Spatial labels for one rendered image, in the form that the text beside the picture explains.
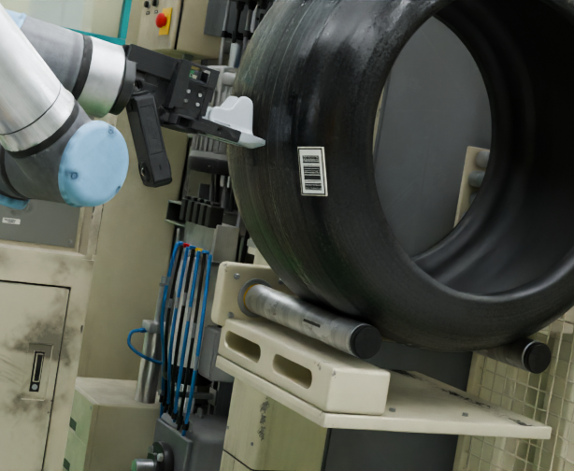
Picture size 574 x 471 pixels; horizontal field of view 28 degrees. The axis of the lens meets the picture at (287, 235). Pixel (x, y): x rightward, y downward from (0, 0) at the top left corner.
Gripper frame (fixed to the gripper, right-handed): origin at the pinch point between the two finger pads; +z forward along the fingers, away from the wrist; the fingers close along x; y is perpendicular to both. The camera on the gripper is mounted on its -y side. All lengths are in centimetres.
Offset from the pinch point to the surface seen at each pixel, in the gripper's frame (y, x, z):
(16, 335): -39, 58, -7
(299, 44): 13.5, -4.4, 0.3
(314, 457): -44, 28, 38
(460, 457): -40, 29, 67
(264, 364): -28.5, 9.7, 14.9
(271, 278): -17.1, 25.0, 20.2
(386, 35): 16.7, -11.9, 7.8
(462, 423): -28.2, -9.5, 36.3
